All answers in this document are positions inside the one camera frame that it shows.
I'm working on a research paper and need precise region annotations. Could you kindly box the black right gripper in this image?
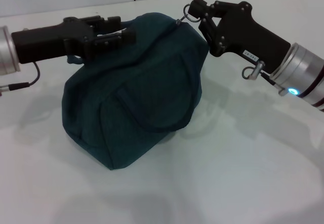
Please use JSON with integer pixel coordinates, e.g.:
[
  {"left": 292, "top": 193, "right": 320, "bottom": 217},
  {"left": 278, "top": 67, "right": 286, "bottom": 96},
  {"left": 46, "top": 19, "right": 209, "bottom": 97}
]
[{"left": 188, "top": 0, "right": 291, "bottom": 74}]

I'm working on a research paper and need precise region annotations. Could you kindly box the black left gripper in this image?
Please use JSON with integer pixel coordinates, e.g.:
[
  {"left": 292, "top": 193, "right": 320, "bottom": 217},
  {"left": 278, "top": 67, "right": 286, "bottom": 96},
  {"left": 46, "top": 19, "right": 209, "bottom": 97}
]
[{"left": 11, "top": 15, "right": 137, "bottom": 64}]

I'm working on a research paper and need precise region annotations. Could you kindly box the dark teal fabric lunch bag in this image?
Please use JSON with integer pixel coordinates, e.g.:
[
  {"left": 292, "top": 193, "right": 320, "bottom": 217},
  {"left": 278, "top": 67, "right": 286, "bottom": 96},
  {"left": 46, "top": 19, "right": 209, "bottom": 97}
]
[{"left": 62, "top": 4, "right": 210, "bottom": 171}]

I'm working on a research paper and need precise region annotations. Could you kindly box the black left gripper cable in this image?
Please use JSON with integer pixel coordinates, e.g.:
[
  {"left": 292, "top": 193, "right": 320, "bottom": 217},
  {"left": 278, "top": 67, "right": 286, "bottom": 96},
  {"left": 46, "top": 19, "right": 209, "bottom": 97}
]
[{"left": 0, "top": 61, "right": 41, "bottom": 96}]

